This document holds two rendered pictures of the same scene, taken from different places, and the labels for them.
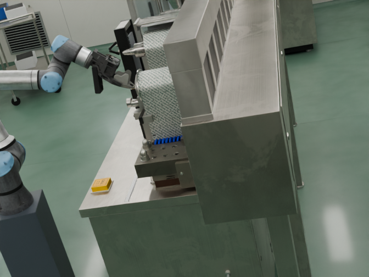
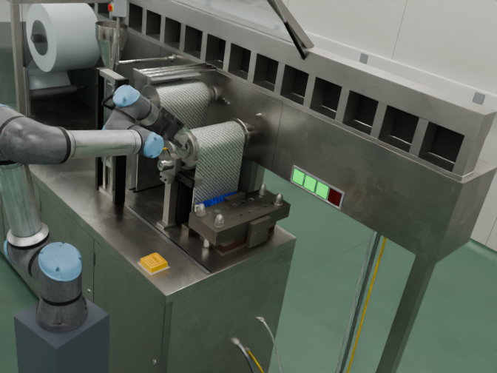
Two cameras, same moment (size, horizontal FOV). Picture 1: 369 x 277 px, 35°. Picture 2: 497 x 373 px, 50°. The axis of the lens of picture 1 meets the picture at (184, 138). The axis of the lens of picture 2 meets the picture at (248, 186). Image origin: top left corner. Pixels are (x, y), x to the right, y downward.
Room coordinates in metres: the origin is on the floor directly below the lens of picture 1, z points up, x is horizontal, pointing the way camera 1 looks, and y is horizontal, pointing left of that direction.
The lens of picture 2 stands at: (1.20, 1.59, 2.08)
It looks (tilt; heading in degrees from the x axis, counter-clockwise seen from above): 28 degrees down; 300
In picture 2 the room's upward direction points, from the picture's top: 9 degrees clockwise
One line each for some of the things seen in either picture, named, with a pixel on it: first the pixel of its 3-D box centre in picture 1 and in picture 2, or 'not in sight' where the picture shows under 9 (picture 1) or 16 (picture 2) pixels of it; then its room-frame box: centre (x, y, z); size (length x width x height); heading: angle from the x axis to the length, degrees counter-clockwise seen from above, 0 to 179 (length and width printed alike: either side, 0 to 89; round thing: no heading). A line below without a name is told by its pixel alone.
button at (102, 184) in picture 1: (101, 184); (153, 263); (2.22, 0.38, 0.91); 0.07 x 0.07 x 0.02; 77
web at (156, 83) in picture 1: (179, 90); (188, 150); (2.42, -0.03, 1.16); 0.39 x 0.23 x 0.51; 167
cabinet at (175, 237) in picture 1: (212, 153); (78, 215); (3.23, -0.14, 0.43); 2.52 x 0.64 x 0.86; 167
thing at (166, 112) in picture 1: (176, 118); (217, 179); (2.23, 0.01, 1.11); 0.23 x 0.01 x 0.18; 77
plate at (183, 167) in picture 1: (190, 173); (258, 232); (2.02, 0.01, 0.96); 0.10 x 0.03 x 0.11; 77
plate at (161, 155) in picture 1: (188, 155); (241, 214); (2.11, 0.00, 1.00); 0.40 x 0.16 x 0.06; 77
